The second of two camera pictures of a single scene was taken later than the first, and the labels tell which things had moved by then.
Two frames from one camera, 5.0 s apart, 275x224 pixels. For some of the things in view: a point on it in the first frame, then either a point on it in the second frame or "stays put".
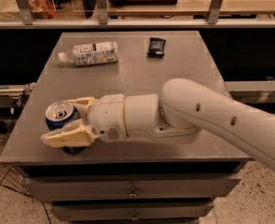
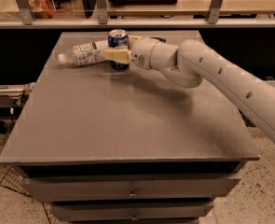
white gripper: [107, 117] -> [141, 52]
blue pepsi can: [61, 114] -> [118, 39]
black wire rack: [17, 179] stays put
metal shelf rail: [139, 23] stays put
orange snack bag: [41, 7] stays put
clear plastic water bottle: [90, 53] stays put
